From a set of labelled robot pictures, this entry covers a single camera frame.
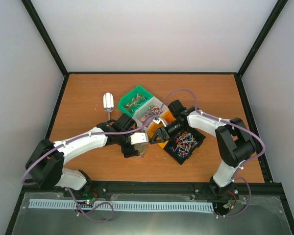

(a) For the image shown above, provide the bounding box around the black candy bin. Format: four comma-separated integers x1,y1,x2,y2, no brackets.
164,127,205,165

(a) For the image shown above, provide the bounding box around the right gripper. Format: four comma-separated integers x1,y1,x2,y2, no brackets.
149,120,186,144

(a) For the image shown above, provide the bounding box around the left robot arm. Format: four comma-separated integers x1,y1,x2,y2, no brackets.
22,114,148,197

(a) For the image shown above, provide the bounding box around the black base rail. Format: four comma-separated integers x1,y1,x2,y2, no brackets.
22,181,285,201

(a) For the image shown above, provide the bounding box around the orange candy bin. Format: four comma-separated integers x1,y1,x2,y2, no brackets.
147,110,175,149

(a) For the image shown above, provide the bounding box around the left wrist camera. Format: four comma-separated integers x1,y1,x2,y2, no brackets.
130,132,149,145

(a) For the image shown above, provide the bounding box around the clear plastic jar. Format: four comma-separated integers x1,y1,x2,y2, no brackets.
134,144,147,159

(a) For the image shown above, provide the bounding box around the green candy bin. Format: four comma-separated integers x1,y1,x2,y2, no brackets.
117,85,153,118

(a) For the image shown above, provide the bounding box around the white jar lid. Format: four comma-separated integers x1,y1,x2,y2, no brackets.
134,143,147,154

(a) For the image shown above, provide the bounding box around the white candy bin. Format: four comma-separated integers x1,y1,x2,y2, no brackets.
132,96,168,127

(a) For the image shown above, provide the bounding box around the light blue cable duct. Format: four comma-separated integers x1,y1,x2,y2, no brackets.
28,199,214,213

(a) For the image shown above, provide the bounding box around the metal scoop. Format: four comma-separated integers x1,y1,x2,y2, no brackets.
103,92,114,120

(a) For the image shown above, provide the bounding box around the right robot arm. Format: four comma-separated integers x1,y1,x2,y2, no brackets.
149,100,256,198

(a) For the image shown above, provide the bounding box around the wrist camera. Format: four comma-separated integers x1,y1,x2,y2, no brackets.
152,117,168,127
130,132,149,145

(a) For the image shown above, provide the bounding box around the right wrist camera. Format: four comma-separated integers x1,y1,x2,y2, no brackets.
152,117,168,127

